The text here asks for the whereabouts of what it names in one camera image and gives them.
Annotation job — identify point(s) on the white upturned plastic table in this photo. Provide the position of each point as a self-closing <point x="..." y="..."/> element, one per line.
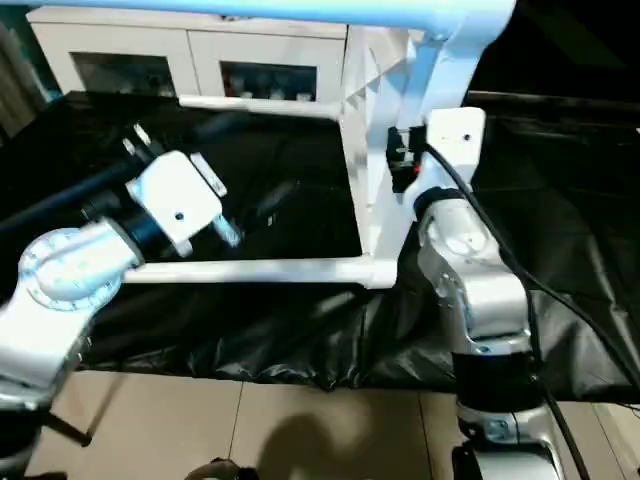
<point x="385" y="150"/>

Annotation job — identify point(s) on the white plastic table leg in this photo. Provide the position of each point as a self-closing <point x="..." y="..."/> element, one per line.
<point x="250" y="104"/>
<point x="250" y="12"/>
<point x="250" y="270"/>

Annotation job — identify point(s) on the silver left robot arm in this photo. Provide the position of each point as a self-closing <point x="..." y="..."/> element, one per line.
<point x="65" y="280"/>

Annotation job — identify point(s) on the white glass-door cabinet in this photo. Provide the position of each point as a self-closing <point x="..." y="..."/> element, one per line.
<point x="150" y="42"/>

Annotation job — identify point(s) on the black glossy mat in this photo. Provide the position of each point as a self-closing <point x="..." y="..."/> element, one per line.
<point x="225" y="325"/>

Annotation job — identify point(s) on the grey curtain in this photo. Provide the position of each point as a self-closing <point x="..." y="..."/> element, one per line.
<point x="25" y="80"/>

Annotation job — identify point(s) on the black left robot foot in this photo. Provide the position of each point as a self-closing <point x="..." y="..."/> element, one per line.
<point x="222" y="470"/>

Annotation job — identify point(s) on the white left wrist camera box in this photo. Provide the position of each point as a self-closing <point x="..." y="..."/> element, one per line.
<point x="170" y="200"/>

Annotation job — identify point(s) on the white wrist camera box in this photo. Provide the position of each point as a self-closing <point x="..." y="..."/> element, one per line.
<point x="170" y="200"/>
<point x="455" y="140"/>

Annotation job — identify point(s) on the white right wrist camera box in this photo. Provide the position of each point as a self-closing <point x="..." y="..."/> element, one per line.
<point x="455" y="140"/>

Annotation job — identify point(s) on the black folding table frame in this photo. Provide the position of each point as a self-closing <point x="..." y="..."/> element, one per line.
<point x="75" y="432"/>

